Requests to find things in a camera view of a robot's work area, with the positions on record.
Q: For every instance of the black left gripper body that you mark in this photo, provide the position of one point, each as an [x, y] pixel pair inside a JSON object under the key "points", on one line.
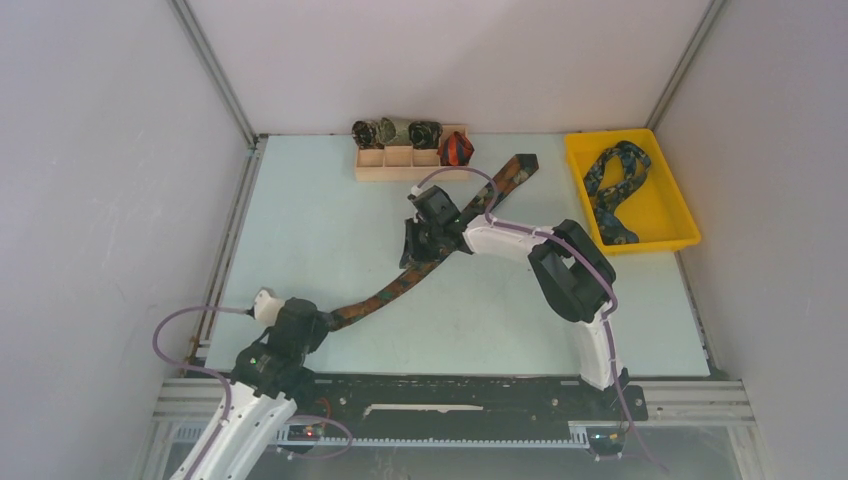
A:
{"points": [[321, 326]]}

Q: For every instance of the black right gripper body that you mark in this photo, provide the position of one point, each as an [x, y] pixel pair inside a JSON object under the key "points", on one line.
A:
{"points": [[424, 240]]}

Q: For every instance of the brown green patterned tie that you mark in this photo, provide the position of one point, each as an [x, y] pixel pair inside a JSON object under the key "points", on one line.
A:
{"points": [[513, 173]]}

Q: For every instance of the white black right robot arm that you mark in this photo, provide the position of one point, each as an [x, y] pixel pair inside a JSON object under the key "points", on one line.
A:
{"points": [[575, 278]]}

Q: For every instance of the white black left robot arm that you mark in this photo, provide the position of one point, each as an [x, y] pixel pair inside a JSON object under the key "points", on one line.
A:
{"points": [[267, 385]]}

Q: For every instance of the wooden compartment box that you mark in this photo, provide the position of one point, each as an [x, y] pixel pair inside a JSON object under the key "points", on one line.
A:
{"points": [[395, 164]]}

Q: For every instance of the orange navy rolled tie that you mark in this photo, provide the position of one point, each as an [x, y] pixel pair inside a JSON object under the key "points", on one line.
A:
{"points": [[456, 150]]}

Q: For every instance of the black green rolled tie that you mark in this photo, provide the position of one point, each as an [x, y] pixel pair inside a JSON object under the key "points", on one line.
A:
{"points": [[425, 134]]}

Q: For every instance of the olive green rolled tie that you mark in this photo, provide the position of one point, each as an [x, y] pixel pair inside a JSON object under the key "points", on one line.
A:
{"points": [[392, 131]]}

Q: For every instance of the dark patterned rolled tie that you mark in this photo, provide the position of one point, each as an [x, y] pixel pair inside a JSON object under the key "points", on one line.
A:
{"points": [[365, 135]]}

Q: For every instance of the blue patterned tie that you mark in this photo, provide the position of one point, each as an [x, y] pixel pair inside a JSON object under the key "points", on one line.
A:
{"points": [[635, 164]]}

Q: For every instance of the yellow plastic tray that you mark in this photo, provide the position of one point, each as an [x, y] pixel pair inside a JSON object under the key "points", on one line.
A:
{"points": [[657, 212]]}

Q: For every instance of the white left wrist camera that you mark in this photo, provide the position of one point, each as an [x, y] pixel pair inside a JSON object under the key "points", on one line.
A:
{"points": [[266, 307]]}

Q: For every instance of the aluminium frame rail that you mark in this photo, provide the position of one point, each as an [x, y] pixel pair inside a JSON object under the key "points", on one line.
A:
{"points": [[669, 403]]}

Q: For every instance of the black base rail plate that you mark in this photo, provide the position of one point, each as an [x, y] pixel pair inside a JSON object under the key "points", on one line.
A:
{"points": [[486, 409]]}

